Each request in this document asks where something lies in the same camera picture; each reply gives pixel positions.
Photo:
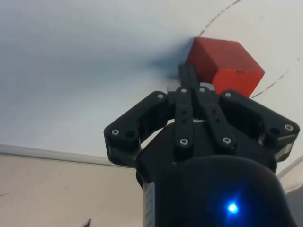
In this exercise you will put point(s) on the white whiteboard with metal frame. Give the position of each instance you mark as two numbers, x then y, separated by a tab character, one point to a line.
71	71

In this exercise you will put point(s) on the red cube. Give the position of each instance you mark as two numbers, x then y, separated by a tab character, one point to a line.
222	61

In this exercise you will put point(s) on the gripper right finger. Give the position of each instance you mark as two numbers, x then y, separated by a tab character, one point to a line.
215	118

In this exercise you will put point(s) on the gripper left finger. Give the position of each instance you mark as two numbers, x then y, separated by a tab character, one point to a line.
184	118

